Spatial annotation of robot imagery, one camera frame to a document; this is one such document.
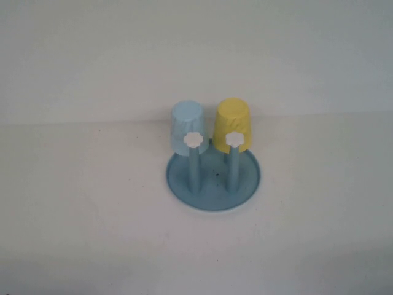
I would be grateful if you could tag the yellow plastic cup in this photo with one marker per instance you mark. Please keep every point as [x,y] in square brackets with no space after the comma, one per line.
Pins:
[231,120]

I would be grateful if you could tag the light blue plastic cup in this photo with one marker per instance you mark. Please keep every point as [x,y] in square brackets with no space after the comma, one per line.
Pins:
[187,120]

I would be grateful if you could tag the blue cup stand white caps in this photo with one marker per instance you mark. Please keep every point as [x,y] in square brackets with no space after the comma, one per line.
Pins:
[212,193]

